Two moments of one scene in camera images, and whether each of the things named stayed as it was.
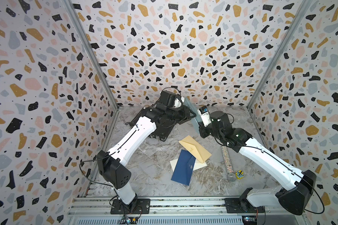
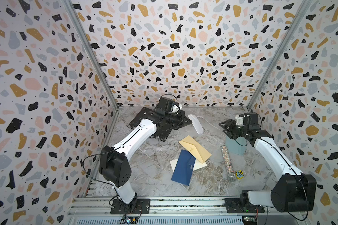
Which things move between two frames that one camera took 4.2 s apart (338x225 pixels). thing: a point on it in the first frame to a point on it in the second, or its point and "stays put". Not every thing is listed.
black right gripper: [203, 133] to [230, 123]
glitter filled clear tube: [231, 176] stays put
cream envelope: [198, 164] stays put
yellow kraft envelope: [194, 148] stays put
